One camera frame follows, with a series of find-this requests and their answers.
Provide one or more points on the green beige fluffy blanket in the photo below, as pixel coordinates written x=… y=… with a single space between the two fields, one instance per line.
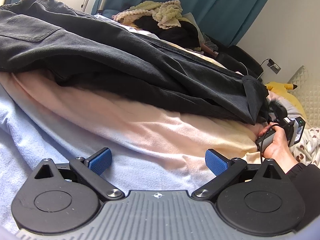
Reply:
x=167 y=14

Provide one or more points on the black bag by wall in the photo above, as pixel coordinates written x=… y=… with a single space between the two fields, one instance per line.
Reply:
x=234 y=58

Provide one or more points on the beige quilted headboard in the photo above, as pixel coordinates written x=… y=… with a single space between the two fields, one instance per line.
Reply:
x=307 y=93

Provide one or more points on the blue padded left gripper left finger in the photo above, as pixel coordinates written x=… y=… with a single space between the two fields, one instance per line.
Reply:
x=100 y=161

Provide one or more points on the wall power socket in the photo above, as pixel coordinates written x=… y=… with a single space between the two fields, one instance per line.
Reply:
x=273 y=66

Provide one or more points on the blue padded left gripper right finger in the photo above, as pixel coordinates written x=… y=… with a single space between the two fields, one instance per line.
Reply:
x=216 y=162

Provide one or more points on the black sleeved right forearm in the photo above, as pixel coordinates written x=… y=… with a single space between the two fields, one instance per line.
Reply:
x=306 y=179

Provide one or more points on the pink yellow bed duvet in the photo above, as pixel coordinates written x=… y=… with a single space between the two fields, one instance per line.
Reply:
x=153 y=148

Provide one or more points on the person's right hand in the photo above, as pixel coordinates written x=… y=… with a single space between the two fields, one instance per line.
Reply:
x=278 y=149

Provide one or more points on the yellow plush toy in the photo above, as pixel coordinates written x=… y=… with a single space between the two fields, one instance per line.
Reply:
x=281 y=89

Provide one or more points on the white patterned pillow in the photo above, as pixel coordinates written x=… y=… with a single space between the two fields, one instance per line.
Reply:
x=307 y=150

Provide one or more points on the black denim pants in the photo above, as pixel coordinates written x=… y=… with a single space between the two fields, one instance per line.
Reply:
x=80 y=50

